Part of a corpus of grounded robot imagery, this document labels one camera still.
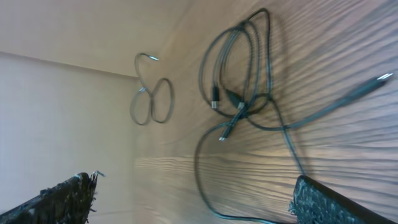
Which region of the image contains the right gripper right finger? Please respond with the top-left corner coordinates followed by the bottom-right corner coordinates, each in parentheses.
top-left (289, 175), bottom-right (395, 224)

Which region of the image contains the black thin cable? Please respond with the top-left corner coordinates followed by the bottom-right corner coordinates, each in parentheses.
top-left (129, 52), bottom-right (175, 126)

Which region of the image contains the black cable with silver plug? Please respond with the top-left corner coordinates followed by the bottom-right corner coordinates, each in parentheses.
top-left (198, 7), bottom-right (274, 141)

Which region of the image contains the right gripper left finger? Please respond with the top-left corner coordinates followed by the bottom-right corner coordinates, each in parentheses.
top-left (1, 172), bottom-right (98, 224)

